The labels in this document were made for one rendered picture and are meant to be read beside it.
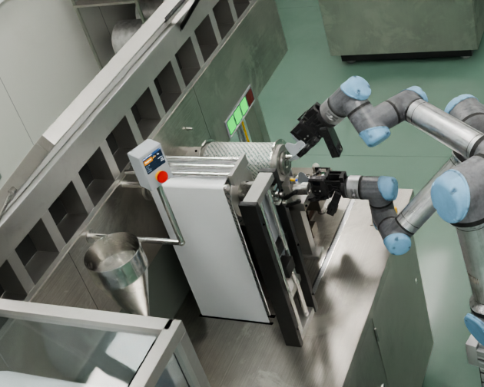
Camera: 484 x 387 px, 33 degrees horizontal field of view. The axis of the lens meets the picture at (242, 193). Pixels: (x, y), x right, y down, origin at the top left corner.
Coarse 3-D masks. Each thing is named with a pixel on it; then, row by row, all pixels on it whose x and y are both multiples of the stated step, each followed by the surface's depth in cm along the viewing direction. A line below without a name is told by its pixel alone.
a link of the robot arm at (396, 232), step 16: (480, 128) 234; (448, 160) 241; (464, 160) 235; (416, 208) 244; (432, 208) 243; (384, 224) 253; (400, 224) 247; (416, 224) 246; (384, 240) 250; (400, 240) 246
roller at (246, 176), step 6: (246, 168) 237; (246, 174) 237; (240, 180) 234; (246, 180) 237; (252, 180) 240; (234, 186) 230; (234, 192) 230; (234, 198) 231; (234, 204) 231; (234, 210) 231; (240, 216) 235
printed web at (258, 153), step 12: (216, 144) 263; (228, 144) 261; (240, 144) 259; (252, 144) 257; (264, 144) 256; (228, 156) 258; (252, 156) 254; (264, 156) 253; (252, 168) 255; (228, 180) 229; (228, 192) 229; (228, 204) 230; (252, 264) 242; (264, 300) 251
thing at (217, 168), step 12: (168, 156) 238; (180, 156) 236; (192, 156) 234; (204, 156) 233; (216, 156) 231; (240, 156) 227; (180, 168) 234; (192, 168) 233; (204, 168) 229; (216, 168) 228; (228, 168) 226; (240, 168) 226; (216, 180) 225
